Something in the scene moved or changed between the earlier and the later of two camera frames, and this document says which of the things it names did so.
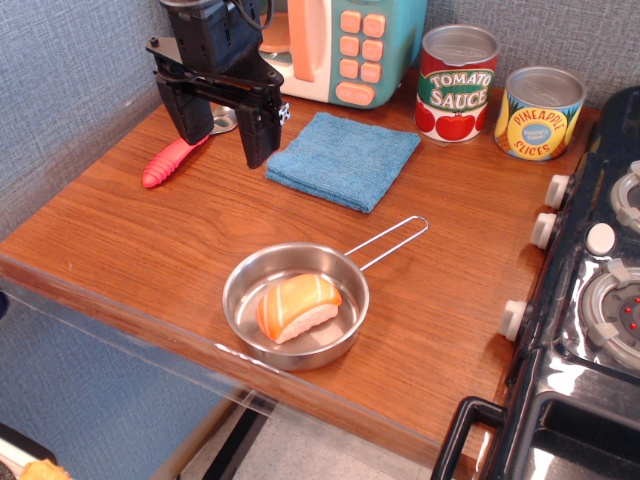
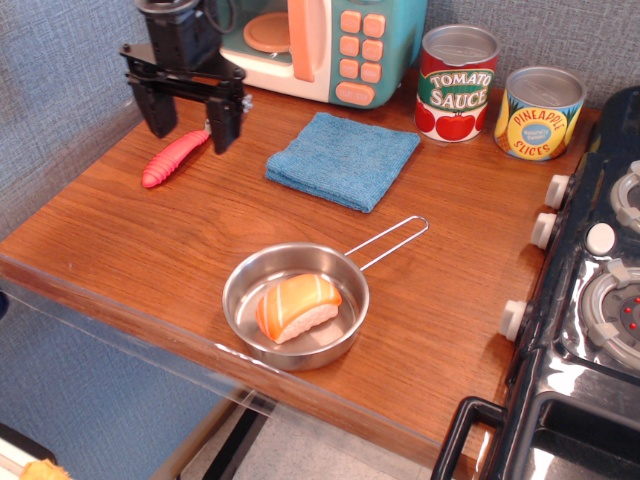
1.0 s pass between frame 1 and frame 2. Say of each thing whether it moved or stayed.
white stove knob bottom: stayed
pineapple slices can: stayed
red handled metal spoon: stayed
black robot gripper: moved
